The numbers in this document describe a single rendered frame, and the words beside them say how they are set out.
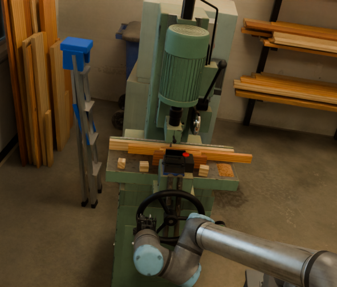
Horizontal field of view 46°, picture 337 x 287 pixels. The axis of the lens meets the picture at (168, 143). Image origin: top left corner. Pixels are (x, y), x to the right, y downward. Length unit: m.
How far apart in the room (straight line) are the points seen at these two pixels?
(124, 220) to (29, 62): 1.46
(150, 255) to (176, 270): 0.10
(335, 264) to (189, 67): 0.98
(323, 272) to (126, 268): 1.37
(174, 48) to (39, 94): 1.65
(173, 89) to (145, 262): 0.73
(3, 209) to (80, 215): 0.52
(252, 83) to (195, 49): 2.24
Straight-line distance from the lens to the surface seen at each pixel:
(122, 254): 2.09
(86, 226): 2.82
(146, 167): 1.76
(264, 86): 3.83
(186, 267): 1.33
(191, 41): 1.60
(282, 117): 4.49
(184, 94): 1.68
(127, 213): 1.91
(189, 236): 1.33
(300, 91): 3.91
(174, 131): 1.79
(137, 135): 2.25
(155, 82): 1.93
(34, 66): 3.01
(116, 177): 1.79
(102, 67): 4.34
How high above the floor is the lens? 1.92
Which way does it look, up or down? 30 degrees down
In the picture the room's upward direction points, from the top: 9 degrees clockwise
